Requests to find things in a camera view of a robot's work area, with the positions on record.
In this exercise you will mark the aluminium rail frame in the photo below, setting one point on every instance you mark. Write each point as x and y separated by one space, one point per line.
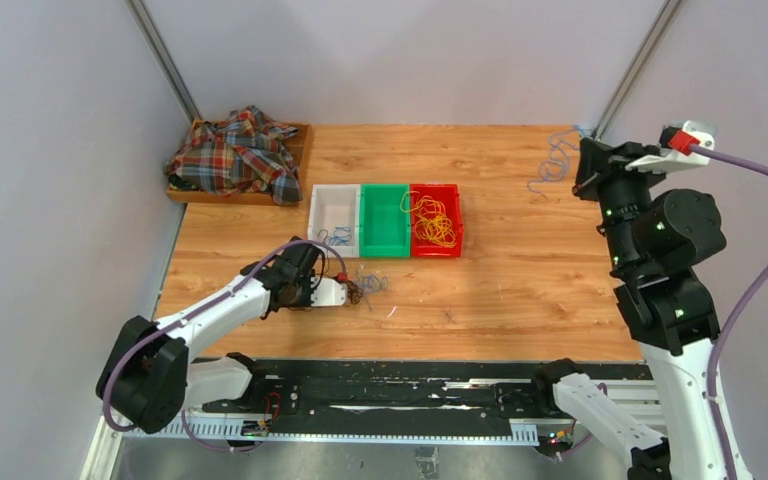
207 445

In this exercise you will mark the plaid cloth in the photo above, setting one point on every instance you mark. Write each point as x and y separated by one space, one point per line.
244 153

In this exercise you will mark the red plastic bin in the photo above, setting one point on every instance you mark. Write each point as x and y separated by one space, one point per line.
436 220

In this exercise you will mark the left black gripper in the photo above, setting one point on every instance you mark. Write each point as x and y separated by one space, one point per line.
307 300

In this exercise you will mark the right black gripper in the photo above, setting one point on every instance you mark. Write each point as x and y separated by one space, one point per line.
597 158

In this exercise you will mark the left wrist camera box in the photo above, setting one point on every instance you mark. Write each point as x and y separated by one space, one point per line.
327 292

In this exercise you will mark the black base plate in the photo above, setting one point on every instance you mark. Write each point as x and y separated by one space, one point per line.
393 398

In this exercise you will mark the wooden tray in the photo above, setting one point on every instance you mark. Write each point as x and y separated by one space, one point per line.
300 146

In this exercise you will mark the green plastic bin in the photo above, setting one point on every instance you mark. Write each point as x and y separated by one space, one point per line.
384 223

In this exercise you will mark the white plastic bin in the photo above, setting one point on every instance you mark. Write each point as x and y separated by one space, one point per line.
334 217

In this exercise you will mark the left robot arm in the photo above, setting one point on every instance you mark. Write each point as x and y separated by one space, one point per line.
152 374

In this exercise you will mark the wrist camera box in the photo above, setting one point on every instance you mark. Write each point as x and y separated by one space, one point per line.
675 152
327 292

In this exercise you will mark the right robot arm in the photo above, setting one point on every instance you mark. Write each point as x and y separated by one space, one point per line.
654 244

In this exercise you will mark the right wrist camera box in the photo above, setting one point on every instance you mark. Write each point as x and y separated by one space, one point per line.
675 152

